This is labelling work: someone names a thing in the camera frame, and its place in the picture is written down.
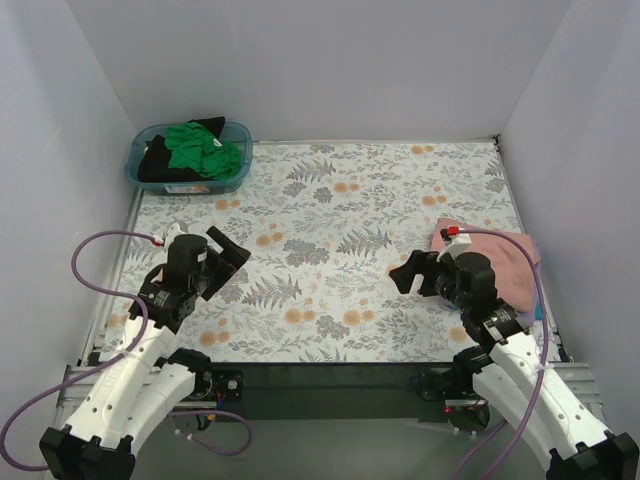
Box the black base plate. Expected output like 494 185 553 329
154 362 506 436

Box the folded pink t shirt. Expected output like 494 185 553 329
430 217 540 313

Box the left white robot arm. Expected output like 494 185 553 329
39 224 251 479

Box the folded lilac t shirt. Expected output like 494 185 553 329
466 234 538 324

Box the folded teal t shirt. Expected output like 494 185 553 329
534 300 543 321

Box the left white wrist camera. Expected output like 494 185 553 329
151 222 189 250

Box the aluminium frame rail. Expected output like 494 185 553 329
62 356 605 436

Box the purple cable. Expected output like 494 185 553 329
0 229 254 472
449 227 551 480

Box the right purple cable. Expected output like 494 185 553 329
449 227 551 480

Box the black t shirt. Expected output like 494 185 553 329
137 135 205 183

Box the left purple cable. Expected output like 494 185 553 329
0 229 254 472

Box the teal plastic bin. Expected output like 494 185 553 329
124 121 253 196

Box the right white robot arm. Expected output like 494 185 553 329
389 251 639 479

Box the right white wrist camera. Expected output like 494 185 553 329
436 225 472 262

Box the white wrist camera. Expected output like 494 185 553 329
436 225 472 262
151 222 189 250

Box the green t shirt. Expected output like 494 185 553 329
165 122 244 180

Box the floral table mat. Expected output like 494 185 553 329
97 141 561 364

